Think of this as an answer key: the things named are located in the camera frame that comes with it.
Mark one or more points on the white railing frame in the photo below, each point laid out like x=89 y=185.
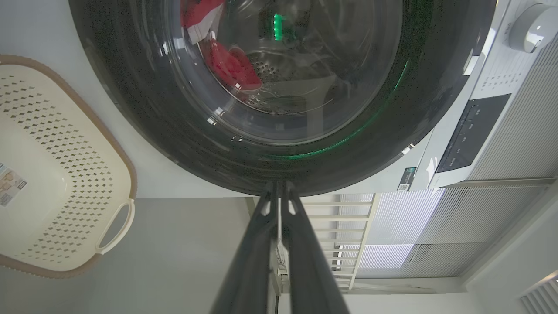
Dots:
x=344 y=226

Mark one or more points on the red and white garment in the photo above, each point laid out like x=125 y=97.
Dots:
x=229 y=65

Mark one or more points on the perforated steel washer drum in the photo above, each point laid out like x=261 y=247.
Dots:
x=301 y=74

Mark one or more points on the white washing machine body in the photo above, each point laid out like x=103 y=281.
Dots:
x=183 y=179

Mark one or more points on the white product label sticker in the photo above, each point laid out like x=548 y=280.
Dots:
x=9 y=185

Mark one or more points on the white washing machine dial knob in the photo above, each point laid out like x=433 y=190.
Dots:
x=529 y=28

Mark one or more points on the cream laundry basket brown rim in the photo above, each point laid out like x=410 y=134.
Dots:
x=56 y=174

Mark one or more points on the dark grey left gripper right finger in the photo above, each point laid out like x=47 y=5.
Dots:
x=309 y=279

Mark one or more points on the black washing machine display panel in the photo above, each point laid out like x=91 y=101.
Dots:
x=475 y=131

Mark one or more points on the washing machine door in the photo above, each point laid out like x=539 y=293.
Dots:
x=139 y=96

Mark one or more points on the small dark QR sticker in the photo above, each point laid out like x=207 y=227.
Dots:
x=406 y=179

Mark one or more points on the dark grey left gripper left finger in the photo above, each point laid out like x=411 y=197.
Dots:
x=248 y=279

